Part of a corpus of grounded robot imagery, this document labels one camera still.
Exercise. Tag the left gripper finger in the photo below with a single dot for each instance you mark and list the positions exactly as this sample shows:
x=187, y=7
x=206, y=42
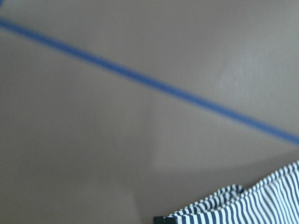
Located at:
x=164, y=220

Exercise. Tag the striped polo shirt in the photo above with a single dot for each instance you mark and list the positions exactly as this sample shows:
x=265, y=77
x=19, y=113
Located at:
x=273, y=200

